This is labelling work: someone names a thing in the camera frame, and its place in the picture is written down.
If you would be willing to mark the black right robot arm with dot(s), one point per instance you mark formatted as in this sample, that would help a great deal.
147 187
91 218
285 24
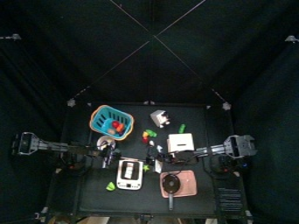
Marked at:
228 148

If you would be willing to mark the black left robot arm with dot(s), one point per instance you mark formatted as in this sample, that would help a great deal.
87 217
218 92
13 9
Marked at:
51 145

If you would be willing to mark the green star toy piece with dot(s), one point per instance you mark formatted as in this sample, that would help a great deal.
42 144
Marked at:
146 168

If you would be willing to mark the small white toy piece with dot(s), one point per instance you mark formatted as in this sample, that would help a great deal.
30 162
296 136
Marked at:
151 143

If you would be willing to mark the red toy piece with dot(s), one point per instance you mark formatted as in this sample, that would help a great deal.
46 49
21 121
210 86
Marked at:
145 140

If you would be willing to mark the green toy leaf piece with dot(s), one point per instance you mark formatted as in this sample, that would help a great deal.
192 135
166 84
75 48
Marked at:
151 133

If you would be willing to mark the white round bowl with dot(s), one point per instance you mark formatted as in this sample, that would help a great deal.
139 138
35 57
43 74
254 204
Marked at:
106 141

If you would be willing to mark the pale wooden box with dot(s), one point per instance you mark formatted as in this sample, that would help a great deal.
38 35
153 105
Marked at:
181 142

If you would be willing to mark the white toy kitchen scale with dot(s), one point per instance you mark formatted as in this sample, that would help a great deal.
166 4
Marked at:
130 175

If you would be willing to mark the beige toy food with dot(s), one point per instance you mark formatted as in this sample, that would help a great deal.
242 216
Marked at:
111 131

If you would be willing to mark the green toy wedge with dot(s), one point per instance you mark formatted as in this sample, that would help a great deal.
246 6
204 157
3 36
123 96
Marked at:
111 186

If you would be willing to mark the yellow toy corn slice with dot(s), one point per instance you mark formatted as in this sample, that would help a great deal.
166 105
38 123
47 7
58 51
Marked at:
145 134

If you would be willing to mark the pink cutting board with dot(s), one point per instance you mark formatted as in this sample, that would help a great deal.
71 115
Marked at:
184 183

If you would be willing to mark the orange toy food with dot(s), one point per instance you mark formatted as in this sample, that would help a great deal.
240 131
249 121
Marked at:
121 127

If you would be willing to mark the white bowl black lid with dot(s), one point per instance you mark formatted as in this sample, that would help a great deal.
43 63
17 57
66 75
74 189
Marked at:
172 185

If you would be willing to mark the red toy food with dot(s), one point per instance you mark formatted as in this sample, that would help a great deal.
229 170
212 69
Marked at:
115 124

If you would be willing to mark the green toy vegetable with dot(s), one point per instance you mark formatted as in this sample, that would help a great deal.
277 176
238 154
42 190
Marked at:
182 128

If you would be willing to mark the teal basket with orange rim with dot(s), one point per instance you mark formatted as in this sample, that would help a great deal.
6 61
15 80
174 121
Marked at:
111 122

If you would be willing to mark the white cube cow toy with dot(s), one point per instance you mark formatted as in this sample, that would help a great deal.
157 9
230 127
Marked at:
161 118

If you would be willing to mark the silver frame corner bracket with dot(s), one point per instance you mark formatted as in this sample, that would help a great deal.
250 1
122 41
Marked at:
226 106
71 102

